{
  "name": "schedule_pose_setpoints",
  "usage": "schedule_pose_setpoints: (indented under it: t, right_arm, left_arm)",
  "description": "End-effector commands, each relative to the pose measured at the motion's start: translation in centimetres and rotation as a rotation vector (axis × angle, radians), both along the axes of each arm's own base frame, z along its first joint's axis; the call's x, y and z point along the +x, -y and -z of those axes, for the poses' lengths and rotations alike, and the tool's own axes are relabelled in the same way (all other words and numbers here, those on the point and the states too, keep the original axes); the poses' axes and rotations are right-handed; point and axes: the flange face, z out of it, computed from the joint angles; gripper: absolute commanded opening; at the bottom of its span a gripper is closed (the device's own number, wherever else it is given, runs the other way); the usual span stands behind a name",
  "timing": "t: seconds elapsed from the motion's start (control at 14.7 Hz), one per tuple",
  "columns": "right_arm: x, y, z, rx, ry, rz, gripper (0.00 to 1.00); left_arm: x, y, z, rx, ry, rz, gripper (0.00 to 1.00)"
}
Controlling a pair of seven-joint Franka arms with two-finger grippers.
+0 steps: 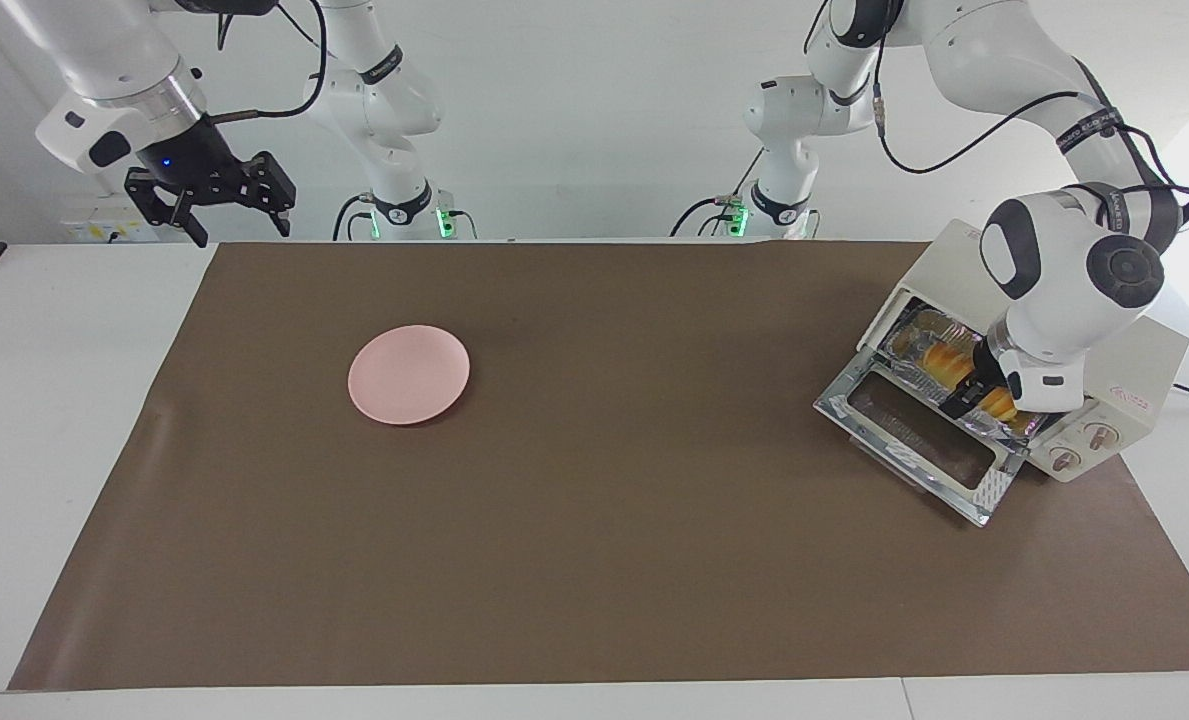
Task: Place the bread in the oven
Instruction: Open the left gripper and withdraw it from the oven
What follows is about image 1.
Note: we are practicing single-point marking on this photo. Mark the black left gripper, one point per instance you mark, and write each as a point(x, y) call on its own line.
point(986, 365)

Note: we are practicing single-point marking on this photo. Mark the brown table mat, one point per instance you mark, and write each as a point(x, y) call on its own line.
point(554, 540)

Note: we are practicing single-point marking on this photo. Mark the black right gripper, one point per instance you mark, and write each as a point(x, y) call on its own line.
point(199, 165)

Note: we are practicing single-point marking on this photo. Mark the pink round plate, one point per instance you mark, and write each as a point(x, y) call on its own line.
point(409, 375)

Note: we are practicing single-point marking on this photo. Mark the glass oven door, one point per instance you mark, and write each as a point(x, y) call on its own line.
point(854, 385)

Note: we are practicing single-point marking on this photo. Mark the cream toaster oven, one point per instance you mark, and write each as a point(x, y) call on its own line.
point(954, 260)

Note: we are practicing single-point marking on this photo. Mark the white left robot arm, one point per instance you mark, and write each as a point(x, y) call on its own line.
point(1064, 290)

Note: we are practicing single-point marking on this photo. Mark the yellow twisted bread loaf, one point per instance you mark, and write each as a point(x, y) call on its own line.
point(939, 358)

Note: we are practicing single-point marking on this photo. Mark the white wall socket box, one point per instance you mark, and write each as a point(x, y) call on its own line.
point(104, 228)

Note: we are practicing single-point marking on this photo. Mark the aluminium foil tray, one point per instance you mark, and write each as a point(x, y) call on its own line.
point(904, 345)

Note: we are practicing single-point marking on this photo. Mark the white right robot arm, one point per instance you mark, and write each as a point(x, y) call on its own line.
point(104, 50)

